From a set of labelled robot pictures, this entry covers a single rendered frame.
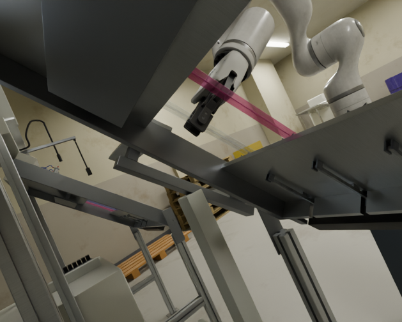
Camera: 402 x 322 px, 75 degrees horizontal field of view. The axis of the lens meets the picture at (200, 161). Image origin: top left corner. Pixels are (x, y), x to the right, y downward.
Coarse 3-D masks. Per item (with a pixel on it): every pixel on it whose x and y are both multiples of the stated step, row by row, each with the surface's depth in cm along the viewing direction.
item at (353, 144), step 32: (320, 128) 35; (352, 128) 33; (384, 128) 31; (256, 160) 48; (288, 160) 45; (320, 160) 42; (352, 160) 39; (384, 160) 37; (288, 192) 57; (320, 192) 52; (352, 192) 48
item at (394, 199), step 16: (368, 192) 46; (384, 192) 43; (400, 192) 41; (288, 208) 61; (304, 208) 57; (320, 208) 53; (336, 208) 50; (352, 208) 47; (368, 208) 44; (384, 208) 42; (400, 208) 40
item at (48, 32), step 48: (0, 0) 31; (48, 0) 24; (96, 0) 22; (144, 0) 21; (192, 0) 20; (240, 0) 23; (0, 48) 40; (48, 48) 30; (96, 48) 28; (144, 48) 26; (192, 48) 29; (96, 96) 37; (144, 96) 40
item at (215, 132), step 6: (168, 102) 44; (168, 108) 44; (174, 108) 44; (180, 108) 45; (174, 114) 45; (180, 114) 45; (186, 114) 45; (192, 114) 46; (186, 120) 46; (210, 126) 47; (210, 132) 47; (216, 132) 47; (222, 132) 48; (216, 138) 48; (222, 138) 48; (228, 138) 48; (228, 144) 49; (234, 144) 49; (240, 144) 49; (240, 150) 50; (246, 150) 49; (252, 150) 50
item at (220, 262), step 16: (192, 208) 76; (208, 208) 79; (192, 224) 78; (208, 224) 77; (208, 240) 76; (224, 240) 79; (208, 256) 78; (224, 256) 77; (224, 272) 76; (224, 288) 77; (240, 288) 77; (240, 304) 76; (240, 320) 76; (256, 320) 77
